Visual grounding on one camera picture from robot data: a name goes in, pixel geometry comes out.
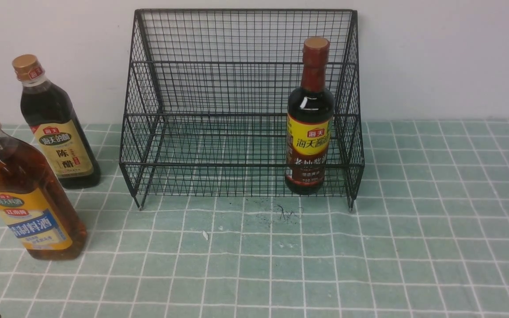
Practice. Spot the dark vinegar bottle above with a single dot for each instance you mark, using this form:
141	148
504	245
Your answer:
48	111

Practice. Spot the amber cooking wine bottle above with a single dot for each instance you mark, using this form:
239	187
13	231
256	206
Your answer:
34	206

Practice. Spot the dark soy sauce bottle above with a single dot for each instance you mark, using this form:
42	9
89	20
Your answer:
308	127

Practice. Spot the black wire mesh shelf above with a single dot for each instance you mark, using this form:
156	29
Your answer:
206	101

